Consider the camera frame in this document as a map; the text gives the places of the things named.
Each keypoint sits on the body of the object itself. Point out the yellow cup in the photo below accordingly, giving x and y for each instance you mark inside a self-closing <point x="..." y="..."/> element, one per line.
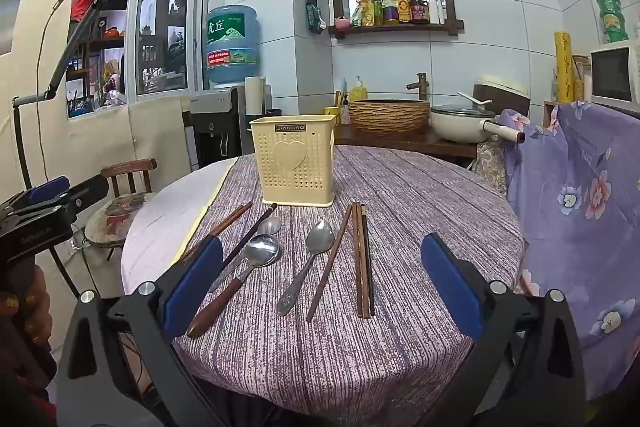
<point x="331" y="116"/>

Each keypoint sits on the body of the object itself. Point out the white paper roll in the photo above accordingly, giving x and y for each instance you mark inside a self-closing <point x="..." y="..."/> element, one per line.
<point x="255" y="94"/>

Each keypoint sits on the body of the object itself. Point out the small metal spoon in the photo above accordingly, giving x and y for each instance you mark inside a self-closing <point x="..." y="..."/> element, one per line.
<point x="270" y="225"/>

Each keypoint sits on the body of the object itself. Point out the white table cover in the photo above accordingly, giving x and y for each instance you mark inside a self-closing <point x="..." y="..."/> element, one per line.
<point x="165" y="227"/>

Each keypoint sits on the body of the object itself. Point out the small patterned bottle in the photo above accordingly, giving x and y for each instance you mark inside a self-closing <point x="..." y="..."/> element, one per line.
<point x="345" y="113"/>

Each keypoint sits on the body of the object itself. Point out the purple striped tablecloth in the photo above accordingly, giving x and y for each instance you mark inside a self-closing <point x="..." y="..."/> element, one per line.
<point x="400" y="217"/>

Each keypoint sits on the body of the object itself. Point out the wooden chair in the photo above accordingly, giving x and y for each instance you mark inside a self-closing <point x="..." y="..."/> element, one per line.
<point x="127" y="169"/>

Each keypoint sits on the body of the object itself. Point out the oil bottle orange label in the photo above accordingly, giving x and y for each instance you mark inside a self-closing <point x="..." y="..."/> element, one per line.
<point x="403" y="7"/>

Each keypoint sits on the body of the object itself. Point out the printed chair cushion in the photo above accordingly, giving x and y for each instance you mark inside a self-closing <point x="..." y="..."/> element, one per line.
<point x="120" y="217"/>

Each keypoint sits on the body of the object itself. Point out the white rice paddle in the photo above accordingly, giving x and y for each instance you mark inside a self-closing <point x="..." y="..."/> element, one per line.
<point x="470" y="99"/>

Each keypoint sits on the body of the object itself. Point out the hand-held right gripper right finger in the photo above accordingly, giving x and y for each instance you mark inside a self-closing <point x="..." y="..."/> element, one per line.
<point x="450" y="287"/>

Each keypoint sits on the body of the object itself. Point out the reddish brown wooden chopstick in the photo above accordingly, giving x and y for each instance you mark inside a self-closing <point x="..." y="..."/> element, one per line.
<point x="235" y="220"/>
<point x="227" y="219"/>

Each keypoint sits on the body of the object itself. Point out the white microwave oven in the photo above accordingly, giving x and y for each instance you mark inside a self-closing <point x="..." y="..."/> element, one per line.
<point x="615" y="74"/>

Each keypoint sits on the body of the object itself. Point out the yellow green food packet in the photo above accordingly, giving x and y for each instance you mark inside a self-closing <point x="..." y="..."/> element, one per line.
<point x="366" y="13"/>

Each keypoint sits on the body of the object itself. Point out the yellow oil bottle purple label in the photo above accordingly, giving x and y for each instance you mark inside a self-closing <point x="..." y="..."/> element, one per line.
<point x="391" y="8"/>

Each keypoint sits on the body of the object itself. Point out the grey paper roll holder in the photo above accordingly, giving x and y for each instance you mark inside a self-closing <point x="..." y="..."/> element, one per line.
<point x="274" y="112"/>

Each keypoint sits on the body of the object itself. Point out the purple floral cloth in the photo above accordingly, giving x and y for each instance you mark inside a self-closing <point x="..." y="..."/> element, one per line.
<point x="575" y="187"/>

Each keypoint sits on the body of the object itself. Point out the grey water dispenser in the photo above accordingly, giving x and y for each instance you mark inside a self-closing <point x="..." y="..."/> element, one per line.
<point x="212" y="127"/>

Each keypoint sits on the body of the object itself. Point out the dark wooden counter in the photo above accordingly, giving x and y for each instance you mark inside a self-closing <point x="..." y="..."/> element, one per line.
<point x="440" y="147"/>

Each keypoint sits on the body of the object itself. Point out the bronze faucet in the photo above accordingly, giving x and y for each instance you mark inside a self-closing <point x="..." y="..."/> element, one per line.
<point x="422" y="84"/>

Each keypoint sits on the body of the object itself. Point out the green bottle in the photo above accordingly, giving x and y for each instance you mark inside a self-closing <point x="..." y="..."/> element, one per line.
<point x="376" y="7"/>

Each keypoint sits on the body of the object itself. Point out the dark brown wooden chopstick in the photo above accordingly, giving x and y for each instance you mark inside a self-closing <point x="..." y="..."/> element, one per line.
<point x="369" y="267"/>

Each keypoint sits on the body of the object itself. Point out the pink small bowl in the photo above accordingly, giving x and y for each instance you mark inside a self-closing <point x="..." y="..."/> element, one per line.
<point x="342" y="23"/>

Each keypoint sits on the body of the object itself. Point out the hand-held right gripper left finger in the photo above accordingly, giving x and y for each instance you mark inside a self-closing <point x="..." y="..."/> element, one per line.
<point x="195" y="287"/>

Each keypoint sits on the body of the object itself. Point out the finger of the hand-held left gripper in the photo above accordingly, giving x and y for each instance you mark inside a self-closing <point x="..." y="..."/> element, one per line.
<point x="87" y="194"/>
<point x="47" y="189"/>

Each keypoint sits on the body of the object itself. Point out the white squeeze bottle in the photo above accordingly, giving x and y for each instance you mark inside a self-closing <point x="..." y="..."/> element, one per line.
<point x="434" y="11"/>

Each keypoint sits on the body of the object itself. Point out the beige wall panel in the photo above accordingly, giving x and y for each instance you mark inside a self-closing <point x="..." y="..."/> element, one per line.
<point x="100" y="142"/>

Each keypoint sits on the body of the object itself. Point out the yellow paper roll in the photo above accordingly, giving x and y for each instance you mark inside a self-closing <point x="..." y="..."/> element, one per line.
<point x="563" y="67"/>

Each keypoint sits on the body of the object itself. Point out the dark chopstick with pale tip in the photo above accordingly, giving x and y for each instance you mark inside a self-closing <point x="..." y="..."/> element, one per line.
<point x="249" y="239"/>

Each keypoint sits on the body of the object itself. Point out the yellow soap dispenser bottle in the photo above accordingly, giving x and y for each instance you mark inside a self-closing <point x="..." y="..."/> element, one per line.
<point x="357" y="92"/>

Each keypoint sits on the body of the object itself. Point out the all metal spoon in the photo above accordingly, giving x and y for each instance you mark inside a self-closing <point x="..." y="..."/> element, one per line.
<point x="320" y="238"/>

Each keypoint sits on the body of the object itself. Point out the blue water jug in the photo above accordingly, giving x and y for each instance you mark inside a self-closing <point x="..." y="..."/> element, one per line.
<point x="232" y="42"/>

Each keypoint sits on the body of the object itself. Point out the brown floral cloth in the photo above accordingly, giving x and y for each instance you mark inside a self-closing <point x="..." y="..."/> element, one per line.
<point x="492" y="164"/>

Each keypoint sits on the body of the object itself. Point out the woven pattern wash basin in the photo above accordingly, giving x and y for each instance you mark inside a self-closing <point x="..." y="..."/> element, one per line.
<point x="390" y="117"/>

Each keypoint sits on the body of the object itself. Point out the cream and brown rice cooker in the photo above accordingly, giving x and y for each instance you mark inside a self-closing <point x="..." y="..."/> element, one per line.
<point x="502" y="89"/>

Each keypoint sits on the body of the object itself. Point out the sliding window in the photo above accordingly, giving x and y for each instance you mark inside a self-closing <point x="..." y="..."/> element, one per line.
<point x="160" y="32"/>

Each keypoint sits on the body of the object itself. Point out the cream pot with glass lid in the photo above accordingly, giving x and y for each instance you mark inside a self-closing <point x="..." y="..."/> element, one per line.
<point x="460" y="124"/>

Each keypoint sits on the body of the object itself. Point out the cream plastic utensil holder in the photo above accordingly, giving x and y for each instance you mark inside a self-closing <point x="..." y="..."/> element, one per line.
<point x="292" y="162"/>

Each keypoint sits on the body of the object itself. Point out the green hanging packet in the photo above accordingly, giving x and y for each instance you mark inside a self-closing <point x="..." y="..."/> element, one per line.
<point x="315" y="17"/>

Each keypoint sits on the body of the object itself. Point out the dark soy sauce bottle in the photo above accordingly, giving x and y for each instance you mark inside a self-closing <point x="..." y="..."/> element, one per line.
<point x="419" y="4"/>

